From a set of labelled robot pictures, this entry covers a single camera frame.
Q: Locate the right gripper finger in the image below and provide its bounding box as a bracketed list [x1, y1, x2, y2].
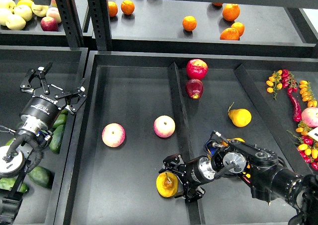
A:
[175, 181, 206, 202]
[159, 154, 186, 179]

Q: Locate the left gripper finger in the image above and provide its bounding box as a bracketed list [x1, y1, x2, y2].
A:
[54, 78, 86, 114]
[19, 62, 53, 96]

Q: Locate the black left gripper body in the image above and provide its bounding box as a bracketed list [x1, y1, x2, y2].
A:
[20, 85, 67, 133]

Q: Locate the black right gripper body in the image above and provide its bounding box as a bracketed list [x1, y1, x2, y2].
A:
[181, 156, 216, 188]

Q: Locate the yellow pear with stem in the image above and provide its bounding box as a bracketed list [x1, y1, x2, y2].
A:
[156, 172, 178, 198]

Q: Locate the dark green avocado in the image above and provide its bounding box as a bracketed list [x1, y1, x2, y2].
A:
[49, 125, 65, 154]

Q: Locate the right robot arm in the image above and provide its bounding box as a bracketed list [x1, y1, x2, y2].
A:
[159, 131, 318, 225]

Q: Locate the yellow pear top pile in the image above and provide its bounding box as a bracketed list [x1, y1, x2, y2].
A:
[221, 138, 245, 147]

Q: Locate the yellow pear lone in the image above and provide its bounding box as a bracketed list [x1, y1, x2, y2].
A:
[228, 102, 252, 127]

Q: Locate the black left tray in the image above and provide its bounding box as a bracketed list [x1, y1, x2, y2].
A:
[0, 46, 87, 225]

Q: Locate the black tray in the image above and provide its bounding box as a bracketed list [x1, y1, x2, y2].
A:
[54, 52, 318, 225]
[0, 46, 87, 225]

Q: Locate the pink apple centre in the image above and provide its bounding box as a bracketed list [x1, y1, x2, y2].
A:
[154, 115, 175, 138]

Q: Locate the pink apple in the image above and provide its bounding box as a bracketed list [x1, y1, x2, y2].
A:
[154, 115, 175, 138]
[102, 123, 126, 148]

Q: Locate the pink apple left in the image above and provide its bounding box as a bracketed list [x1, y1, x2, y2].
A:
[102, 123, 126, 148]

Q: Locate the red apple on shelf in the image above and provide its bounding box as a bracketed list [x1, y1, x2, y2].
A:
[40, 16, 59, 32]

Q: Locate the black centre tray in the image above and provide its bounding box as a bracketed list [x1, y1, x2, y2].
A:
[54, 52, 318, 225]

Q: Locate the dark red apple lower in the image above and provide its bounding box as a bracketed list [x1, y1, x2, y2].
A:
[185, 79, 204, 99]

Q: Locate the red apple upper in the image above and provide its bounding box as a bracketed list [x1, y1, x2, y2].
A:
[186, 59, 208, 80]

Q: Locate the orange shelf left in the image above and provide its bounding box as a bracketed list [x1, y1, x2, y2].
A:
[121, 0, 135, 15]

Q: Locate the red chili pepper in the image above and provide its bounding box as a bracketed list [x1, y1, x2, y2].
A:
[287, 87, 302, 122]

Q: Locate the pink apple right edge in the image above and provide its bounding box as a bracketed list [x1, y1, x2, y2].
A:
[301, 107, 318, 128]

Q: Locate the orange centre shelf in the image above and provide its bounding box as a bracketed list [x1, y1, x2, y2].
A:
[182, 15, 197, 31]

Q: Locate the orange cherry tomato vine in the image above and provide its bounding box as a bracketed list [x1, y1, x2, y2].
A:
[299, 80, 318, 107]

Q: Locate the orange front shelf right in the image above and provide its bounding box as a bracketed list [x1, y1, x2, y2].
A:
[220, 27, 240, 40]

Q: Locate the large orange shelf right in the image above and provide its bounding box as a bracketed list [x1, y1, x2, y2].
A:
[222, 3, 240, 21]

